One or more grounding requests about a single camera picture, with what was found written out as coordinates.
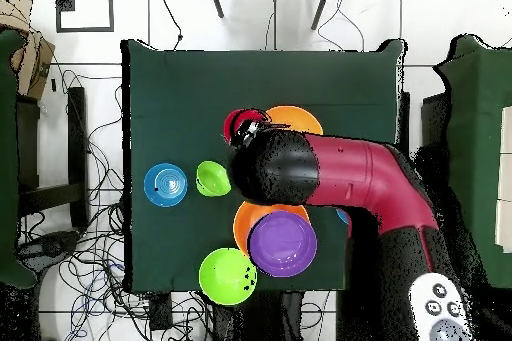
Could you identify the black pedestal foot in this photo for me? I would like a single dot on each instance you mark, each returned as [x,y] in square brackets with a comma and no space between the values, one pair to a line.
[52,245]

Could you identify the dark green table cloth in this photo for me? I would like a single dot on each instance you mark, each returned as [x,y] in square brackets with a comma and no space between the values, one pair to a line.
[180,89]

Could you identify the black floor frame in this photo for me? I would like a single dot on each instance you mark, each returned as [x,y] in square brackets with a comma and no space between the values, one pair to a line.
[65,0]

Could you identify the large green bowl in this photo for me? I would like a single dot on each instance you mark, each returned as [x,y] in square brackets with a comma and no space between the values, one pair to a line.
[226,277]

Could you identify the white box stack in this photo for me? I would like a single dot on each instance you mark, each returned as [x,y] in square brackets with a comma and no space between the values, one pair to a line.
[506,137]

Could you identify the small green bowl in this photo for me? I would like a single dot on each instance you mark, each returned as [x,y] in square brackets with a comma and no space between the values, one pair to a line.
[212,178]

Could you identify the purple bowl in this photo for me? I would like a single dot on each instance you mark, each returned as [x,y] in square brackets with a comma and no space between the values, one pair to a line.
[283,244]

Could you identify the dark green covered table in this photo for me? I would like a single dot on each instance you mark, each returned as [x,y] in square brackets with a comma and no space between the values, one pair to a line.
[8,157]
[476,117]

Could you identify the black power strip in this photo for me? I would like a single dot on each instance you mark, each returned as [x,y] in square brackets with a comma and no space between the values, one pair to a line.
[160,313]

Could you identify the large orange bowl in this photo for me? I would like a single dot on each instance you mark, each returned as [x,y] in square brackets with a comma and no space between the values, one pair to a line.
[244,221]
[296,119]

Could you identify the cardboard box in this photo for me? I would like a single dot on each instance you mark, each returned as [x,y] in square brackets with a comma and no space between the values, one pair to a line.
[36,65]

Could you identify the black metal stand frame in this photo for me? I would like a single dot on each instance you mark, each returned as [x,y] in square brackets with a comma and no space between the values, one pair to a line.
[78,137]

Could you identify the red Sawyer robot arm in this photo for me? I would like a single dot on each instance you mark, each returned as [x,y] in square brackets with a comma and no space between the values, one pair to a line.
[352,173]

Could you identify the blue bowl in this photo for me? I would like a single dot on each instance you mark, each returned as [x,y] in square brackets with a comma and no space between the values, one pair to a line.
[165,185]
[342,216]

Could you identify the black tripod leg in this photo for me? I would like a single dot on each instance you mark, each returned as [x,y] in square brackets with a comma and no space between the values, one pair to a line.
[216,1]
[321,7]

